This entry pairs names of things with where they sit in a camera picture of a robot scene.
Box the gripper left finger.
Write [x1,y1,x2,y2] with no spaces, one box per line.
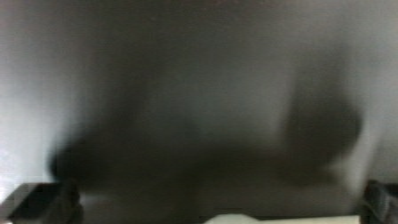
[0,182,83,224]

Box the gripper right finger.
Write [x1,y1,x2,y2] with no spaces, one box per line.
[359,180,398,224]

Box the white cabinet body box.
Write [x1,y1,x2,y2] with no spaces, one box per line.
[202,214,360,224]

